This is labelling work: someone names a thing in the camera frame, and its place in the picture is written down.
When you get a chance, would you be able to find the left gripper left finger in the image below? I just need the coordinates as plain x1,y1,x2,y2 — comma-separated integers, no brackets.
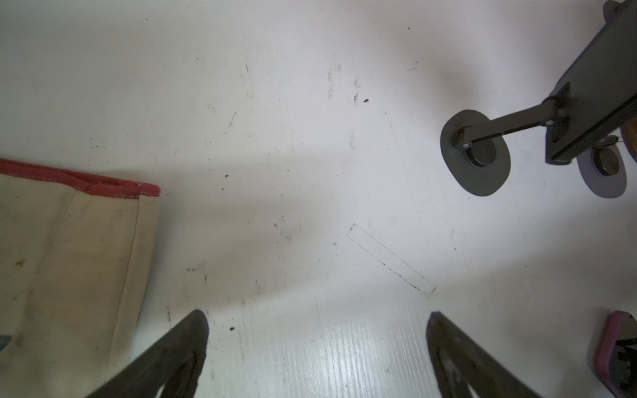
90,309,209,397

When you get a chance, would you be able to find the phone stand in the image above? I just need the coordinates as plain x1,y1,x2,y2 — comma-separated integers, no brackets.
577,135,627,199
441,83,571,197

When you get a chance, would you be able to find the back left phone stand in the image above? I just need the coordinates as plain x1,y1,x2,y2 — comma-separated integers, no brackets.
441,83,571,197

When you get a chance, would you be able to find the back middle phone stand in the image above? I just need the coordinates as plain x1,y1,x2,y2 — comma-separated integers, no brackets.
577,135,627,199

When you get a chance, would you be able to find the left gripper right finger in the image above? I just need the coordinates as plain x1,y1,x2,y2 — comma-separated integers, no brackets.
426,312,537,397

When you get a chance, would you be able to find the black phone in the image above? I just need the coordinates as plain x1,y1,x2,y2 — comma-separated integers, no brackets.
593,310,636,398
545,1,636,165

